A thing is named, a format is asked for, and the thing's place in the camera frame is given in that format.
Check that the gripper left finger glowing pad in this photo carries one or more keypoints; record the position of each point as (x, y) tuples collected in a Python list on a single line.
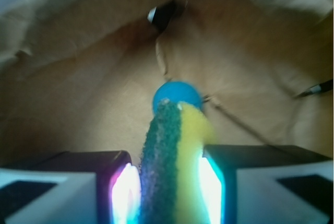
[(71, 187)]

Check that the blue foam ball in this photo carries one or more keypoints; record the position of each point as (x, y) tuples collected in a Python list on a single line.
[(177, 91)]

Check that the yellow and green sponge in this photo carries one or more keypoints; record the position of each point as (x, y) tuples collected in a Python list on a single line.
[(170, 165)]

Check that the crumpled brown paper bag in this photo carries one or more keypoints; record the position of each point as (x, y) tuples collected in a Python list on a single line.
[(79, 75)]

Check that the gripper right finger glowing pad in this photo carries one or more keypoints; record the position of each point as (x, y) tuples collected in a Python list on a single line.
[(267, 184)]

